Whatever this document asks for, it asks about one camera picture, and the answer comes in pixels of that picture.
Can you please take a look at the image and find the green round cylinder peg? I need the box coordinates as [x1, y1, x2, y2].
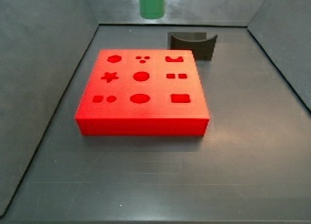
[139, 0, 166, 19]

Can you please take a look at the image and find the red shape sorter block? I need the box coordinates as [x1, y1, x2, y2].
[75, 49, 210, 136]

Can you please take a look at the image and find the black curved holder block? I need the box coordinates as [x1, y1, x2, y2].
[169, 32, 218, 61]

